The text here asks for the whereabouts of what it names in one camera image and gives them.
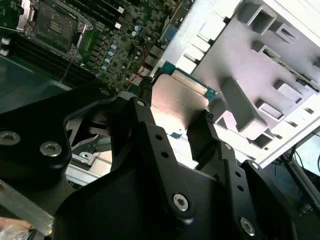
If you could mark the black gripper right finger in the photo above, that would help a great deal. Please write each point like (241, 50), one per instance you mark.
(202, 140)

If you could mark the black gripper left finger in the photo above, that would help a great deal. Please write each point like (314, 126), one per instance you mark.
(30, 130)

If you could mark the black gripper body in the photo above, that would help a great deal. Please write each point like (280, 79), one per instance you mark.
(112, 207)

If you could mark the silver CPU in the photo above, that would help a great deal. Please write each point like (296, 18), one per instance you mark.
(175, 100)

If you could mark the metal socket cover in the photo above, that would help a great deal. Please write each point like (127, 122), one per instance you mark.
(27, 12)

